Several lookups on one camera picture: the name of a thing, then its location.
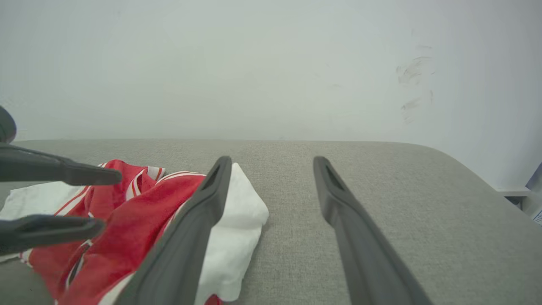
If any grey side shelf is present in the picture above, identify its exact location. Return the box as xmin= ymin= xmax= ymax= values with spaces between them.
xmin=495 ymin=162 xmax=542 ymax=226

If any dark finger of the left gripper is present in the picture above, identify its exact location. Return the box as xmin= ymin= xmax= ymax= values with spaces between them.
xmin=0 ymin=143 xmax=123 ymax=186
xmin=0 ymin=214 xmax=106 ymax=256

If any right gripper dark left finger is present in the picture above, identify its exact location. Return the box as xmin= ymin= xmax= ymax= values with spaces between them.
xmin=114 ymin=156 xmax=232 ymax=305

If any red and white basketball jersey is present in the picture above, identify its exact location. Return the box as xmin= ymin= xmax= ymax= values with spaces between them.
xmin=0 ymin=159 xmax=270 ymax=305

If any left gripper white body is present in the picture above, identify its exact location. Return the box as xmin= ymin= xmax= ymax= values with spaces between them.
xmin=0 ymin=105 xmax=17 ymax=145

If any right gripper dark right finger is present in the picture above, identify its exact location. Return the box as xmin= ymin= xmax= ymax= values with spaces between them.
xmin=312 ymin=156 xmax=433 ymax=305

